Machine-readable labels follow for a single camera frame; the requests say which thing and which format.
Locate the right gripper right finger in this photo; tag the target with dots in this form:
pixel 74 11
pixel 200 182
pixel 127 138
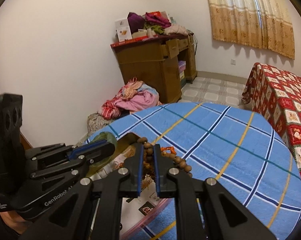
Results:
pixel 164 186

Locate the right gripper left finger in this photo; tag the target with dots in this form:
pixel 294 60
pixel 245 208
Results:
pixel 132 182

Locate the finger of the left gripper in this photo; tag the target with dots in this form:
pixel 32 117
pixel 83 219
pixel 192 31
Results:
pixel 98 159
pixel 102 146

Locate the pink jewelry tin box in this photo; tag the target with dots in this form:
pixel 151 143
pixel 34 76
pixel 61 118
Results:
pixel 119 217

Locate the person's left hand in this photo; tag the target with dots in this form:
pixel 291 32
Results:
pixel 13 220

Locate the pink clothes pile on floor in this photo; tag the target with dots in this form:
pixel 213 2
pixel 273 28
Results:
pixel 133 97

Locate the blue plaid tablecloth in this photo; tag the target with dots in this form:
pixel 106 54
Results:
pixel 237 147

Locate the brown wooden desk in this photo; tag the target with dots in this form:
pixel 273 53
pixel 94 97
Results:
pixel 155 62

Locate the white product box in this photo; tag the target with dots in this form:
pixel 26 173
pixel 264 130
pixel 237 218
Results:
pixel 123 30

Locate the pile of clothes on desk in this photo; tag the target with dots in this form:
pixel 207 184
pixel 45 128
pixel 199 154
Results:
pixel 158 24

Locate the red patchwork bed cover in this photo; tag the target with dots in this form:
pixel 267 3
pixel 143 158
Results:
pixel 276 95

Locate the beige patterned curtain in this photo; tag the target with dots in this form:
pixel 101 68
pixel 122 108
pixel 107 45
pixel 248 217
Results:
pixel 261 24

